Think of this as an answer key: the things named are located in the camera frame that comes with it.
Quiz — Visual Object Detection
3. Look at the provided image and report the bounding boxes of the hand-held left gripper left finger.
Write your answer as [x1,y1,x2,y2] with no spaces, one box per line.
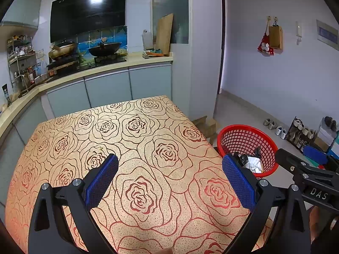
[28,154,119,254]

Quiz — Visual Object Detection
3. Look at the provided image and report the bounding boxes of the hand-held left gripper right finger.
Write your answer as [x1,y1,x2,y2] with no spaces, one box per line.
[222,154,311,254]

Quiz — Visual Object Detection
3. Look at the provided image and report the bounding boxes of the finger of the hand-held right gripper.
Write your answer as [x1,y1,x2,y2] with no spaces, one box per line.
[275,149,339,180]
[303,145,339,171]

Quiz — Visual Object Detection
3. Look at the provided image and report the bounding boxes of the black plastic bag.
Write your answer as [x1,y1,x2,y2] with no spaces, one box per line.
[233,148,263,168]

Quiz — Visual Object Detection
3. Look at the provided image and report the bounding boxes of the white tissue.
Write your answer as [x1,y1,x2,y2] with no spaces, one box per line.
[242,157,264,174]

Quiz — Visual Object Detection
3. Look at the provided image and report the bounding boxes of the red plastic basket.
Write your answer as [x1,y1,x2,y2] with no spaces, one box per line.
[217,125,279,178]

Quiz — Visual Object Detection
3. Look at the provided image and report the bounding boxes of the person's right hand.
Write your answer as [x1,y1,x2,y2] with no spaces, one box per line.
[309,206,339,244]

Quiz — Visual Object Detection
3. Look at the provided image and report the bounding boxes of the shoe rack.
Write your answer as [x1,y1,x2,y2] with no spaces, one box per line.
[285,116,316,153]

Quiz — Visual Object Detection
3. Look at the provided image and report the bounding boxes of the cardboard boxes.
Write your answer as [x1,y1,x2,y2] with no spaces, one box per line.
[193,116,220,139]

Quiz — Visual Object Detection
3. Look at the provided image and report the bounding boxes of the black gas stove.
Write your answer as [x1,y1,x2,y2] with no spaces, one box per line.
[47,55,128,75]

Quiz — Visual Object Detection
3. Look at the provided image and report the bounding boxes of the brown paper bag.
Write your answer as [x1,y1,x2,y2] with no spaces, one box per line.
[269,25,283,50]

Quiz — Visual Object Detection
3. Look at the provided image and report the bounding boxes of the clear water jug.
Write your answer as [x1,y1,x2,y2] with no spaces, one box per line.
[36,59,50,81]

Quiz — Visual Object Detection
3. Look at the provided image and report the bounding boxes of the black wok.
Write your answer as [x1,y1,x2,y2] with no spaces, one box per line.
[88,42,122,57]

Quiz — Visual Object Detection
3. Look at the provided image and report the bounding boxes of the beige cooking pot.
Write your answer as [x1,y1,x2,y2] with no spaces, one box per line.
[48,40,79,60]

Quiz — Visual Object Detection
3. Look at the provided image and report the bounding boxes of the orange tray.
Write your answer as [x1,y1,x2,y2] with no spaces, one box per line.
[143,50,170,58]

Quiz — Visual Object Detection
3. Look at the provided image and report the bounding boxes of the dark wooden door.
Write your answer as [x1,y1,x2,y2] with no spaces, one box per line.
[218,0,227,95]

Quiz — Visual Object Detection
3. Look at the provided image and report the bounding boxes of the metal spice rack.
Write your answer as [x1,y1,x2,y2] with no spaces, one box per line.
[7,35,38,86]

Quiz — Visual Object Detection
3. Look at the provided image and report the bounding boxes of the white plastic bottle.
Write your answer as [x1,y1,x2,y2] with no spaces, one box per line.
[142,30,153,51]

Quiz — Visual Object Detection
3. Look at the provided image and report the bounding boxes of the wooden cutting board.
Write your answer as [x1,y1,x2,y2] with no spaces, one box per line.
[155,13,174,55]

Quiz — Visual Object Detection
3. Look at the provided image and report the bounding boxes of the black range hood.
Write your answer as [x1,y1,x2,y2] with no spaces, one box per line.
[50,0,127,43]

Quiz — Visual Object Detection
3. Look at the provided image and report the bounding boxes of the frosted glass panel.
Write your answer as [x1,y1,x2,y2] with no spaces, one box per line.
[151,0,190,44]

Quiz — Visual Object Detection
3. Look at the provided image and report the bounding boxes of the grey wall panel box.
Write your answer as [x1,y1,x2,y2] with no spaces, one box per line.
[316,19,339,51]

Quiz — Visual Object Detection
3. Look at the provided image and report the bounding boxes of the grey wall cabinet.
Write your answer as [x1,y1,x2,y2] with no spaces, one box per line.
[0,0,44,29]

